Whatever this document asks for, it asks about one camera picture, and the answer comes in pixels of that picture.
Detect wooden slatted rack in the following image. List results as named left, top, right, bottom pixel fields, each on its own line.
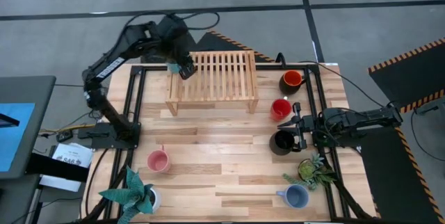
left=165, top=50, right=260, bottom=116

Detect yellow cable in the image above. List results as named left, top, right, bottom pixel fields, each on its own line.
left=38, top=122, right=95, bottom=136

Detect blue flat panel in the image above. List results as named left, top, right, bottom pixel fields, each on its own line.
left=0, top=102, right=36, bottom=173

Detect red mug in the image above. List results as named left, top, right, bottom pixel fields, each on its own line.
left=270, top=97, right=293, bottom=122

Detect thin black cable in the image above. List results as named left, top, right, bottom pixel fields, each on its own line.
left=298, top=60, right=390, bottom=109
left=410, top=109, right=445, bottom=163

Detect pink mug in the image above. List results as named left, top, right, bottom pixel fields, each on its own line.
left=146, top=149, right=171, bottom=174

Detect thick black cable loop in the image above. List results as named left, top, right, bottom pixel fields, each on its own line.
left=276, top=52, right=288, bottom=69

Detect grey stand base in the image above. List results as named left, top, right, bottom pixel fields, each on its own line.
left=415, top=98, right=445, bottom=116

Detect green plant in white pot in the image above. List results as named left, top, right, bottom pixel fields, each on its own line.
left=99, top=166, right=161, bottom=224

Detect white printed booklet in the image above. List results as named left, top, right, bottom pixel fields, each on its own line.
left=51, top=143, right=94, bottom=168

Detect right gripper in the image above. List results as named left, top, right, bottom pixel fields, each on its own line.
left=277, top=102, right=316, bottom=152

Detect white paper sheet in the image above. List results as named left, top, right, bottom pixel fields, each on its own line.
left=38, top=174, right=83, bottom=193

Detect grey desk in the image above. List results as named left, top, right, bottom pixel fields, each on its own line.
left=0, top=75, right=57, bottom=180

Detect all-black mug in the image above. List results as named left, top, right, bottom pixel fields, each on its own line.
left=268, top=129, right=301, bottom=156

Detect small succulent in pot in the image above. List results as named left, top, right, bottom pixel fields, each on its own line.
left=282, top=153, right=337, bottom=191

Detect black mug with orange inside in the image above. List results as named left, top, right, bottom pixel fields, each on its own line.
left=277, top=70, right=307, bottom=95

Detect blue-grey mug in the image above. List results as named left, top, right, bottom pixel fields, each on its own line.
left=276, top=184, right=310, bottom=209

